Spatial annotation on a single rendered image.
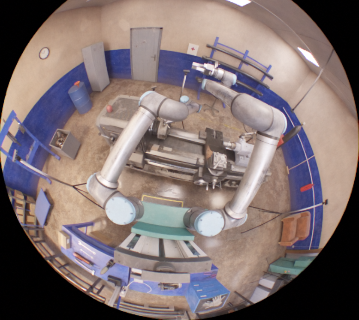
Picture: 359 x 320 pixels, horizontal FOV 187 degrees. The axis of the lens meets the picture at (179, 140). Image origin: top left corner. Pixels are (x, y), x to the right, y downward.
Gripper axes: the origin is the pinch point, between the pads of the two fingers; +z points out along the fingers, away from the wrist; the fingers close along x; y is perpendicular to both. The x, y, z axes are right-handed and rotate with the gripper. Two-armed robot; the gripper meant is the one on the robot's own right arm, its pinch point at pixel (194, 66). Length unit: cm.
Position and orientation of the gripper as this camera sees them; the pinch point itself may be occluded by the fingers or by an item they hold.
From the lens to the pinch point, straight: 90.2
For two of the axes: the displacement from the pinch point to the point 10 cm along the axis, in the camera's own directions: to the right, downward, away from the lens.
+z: -9.7, -2.3, -0.5
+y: -2.3, 9.3, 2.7
